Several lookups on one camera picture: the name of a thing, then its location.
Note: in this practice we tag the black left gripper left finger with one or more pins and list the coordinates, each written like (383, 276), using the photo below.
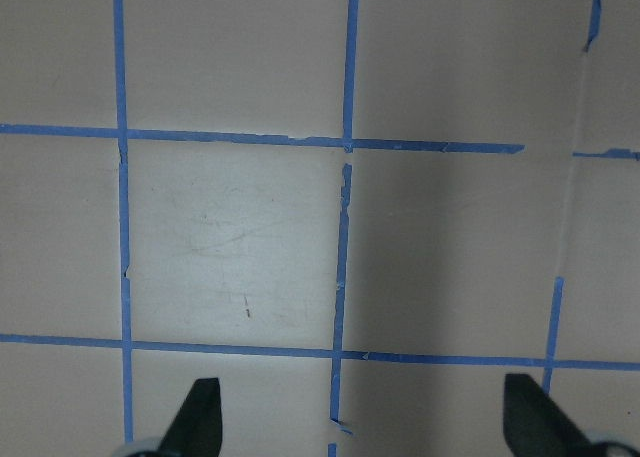
(197, 429)

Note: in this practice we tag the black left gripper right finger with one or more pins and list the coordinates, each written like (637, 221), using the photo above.
(533, 425)

